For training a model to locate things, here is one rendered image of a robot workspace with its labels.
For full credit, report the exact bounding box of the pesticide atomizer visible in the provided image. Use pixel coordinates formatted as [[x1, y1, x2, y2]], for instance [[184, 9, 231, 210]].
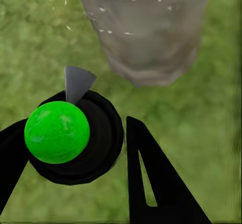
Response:
[[24, 65, 125, 186]]

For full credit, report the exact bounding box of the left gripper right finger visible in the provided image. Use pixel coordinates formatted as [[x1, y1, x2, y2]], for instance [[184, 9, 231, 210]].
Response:
[[126, 117, 212, 224]]

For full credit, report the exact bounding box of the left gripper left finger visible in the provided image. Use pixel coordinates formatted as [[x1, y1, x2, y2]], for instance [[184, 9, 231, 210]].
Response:
[[0, 119, 29, 215]]

